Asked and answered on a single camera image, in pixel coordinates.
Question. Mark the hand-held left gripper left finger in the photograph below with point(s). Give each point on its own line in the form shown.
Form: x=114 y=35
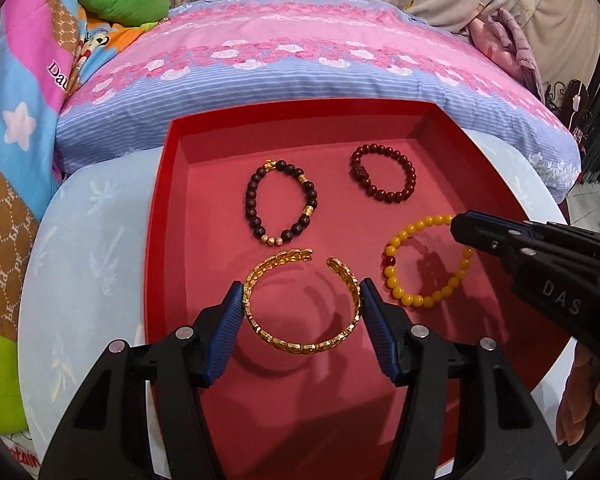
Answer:
x=225 y=327

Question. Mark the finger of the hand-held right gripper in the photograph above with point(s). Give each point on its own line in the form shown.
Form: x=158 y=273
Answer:
x=575 y=234
x=472 y=232

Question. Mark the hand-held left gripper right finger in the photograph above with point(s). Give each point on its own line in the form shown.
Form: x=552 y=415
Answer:
x=380 y=327

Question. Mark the gold leaf bangle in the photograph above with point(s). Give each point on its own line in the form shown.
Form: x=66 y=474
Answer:
x=280 y=261

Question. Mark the red tray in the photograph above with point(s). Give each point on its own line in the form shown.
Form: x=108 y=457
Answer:
x=280 y=410

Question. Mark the person's right hand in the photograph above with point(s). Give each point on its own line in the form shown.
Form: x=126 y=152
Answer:
x=587 y=395

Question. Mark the dark metal rack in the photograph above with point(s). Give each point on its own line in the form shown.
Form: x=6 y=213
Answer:
x=595 y=125

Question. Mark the purple cloth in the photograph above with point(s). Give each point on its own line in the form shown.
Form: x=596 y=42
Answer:
x=510 y=45

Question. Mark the pink blue floral pillow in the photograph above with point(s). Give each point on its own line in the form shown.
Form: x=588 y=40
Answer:
x=305 y=75

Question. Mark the colourful patchwork blanket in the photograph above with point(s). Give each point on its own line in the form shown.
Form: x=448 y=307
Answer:
x=25 y=85

